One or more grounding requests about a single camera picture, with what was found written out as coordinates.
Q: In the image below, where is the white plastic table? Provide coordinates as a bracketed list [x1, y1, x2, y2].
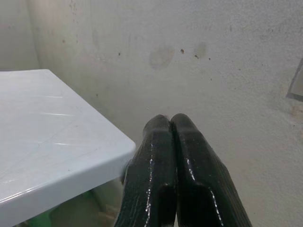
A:
[0, 69, 138, 221]

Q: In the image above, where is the green plastic item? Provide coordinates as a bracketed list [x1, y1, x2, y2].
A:
[23, 188, 94, 227]

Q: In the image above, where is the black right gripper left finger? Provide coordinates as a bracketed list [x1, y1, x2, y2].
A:
[113, 114, 178, 227]

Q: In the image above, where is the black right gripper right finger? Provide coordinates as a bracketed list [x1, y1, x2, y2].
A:
[170, 113, 253, 227]

